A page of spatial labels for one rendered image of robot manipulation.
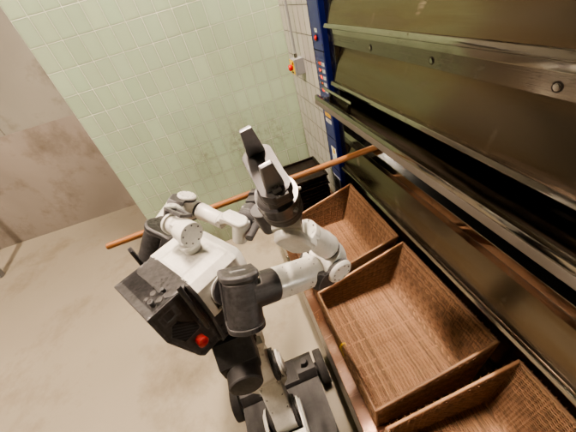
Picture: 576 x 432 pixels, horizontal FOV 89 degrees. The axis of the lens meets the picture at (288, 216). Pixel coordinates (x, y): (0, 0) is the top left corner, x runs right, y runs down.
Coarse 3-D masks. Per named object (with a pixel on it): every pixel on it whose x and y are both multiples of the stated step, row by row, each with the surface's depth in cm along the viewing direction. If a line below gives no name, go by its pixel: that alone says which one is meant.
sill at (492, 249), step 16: (368, 144) 153; (384, 160) 138; (400, 176) 128; (416, 192) 121; (432, 192) 113; (448, 208) 105; (464, 224) 99; (480, 224) 96; (480, 240) 94; (496, 240) 90; (496, 256) 90; (512, 256) 85; (528, 272) 80; (544, 272) 79; (544, 288) 77; (560, 288) 75; (560, 304) 74
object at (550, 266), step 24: (360, 120) 124; (384, 120) 122; (408, 144) 102; (432, 144) 100; (408, 168) 92; (456, 168) 86; (480, 168) 85; (480, 192) 76; (504, 192) 75; (528, 192) 74; (480, 216) 69; (528, 216) 67; (552, 216) 66; (552, 240) 60; (552, 264) 56
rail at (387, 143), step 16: (320, 96) 151; (336, 112) 134; (368, 128) 111; (384, 144) 102; (416, 160) 88; (432, 176) 82; (464, 192) 73; (480, 208) 69; (496, 208) 66; (512, 224) 62; (528, 240) 59; (544, 240) 57; (560, 256) 54
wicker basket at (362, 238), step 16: (336, 192) 187; (352, 192) 184; (320, 208) 191; (336, 208) 195; (352, 208) 188; (368, 208) 169; (320, 224) 199; (336, 224) 200; (352, 224) 191; (368, 224) 171; (384, 224) 154; (352, 240) 185; (368, 240) 174; (384, 240) 156; (352, 256) 175; (368, 256) 148; (368, 272) 154
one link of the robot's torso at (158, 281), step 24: (216, 240) 89; (144, 264) 85; (168, 264) 82; (192, 264) 80; (216, 264) 79; (240, 264) 83; (120, 288) 79; (144, 288) 77; (168, 288) 75; (192, 288) 74; (216, 288) 76; (144, 312) 71; (168, 312) 73; (192, 312) 78; (216, 312) 79; (168, 336) 75; (192, 336) 81; (216, 336) 88
